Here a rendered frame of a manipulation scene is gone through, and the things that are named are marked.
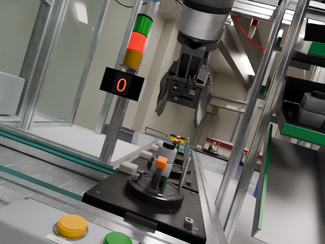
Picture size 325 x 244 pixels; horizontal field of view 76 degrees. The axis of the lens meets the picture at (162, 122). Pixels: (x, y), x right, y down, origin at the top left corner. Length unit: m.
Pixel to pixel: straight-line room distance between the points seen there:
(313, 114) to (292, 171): 0.14
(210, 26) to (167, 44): 4.68
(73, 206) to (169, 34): 4.84
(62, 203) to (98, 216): 0.07
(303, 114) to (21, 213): 0.55
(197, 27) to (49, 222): 0.35
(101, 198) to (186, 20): 0.34
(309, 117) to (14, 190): 0.59
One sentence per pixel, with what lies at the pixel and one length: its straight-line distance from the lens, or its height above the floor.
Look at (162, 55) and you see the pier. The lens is 4.96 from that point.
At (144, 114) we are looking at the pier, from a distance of 4.78.
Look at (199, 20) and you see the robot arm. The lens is 0.34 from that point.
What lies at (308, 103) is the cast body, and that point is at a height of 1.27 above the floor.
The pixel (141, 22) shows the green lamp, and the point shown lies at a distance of 0.67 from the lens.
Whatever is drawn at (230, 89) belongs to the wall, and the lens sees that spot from 8.16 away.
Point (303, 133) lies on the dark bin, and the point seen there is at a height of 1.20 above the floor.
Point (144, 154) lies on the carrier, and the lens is 0.85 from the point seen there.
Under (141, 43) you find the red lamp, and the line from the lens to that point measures 0.65.
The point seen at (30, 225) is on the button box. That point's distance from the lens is 0.36.
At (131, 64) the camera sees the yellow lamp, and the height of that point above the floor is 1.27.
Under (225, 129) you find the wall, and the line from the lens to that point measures 7.93.
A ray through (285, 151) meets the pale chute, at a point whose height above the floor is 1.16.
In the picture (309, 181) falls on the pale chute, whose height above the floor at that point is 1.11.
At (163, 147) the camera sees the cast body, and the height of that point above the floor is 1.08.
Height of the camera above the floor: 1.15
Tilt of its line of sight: 2 degrees down
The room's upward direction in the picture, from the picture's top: 18 degrees clockwise
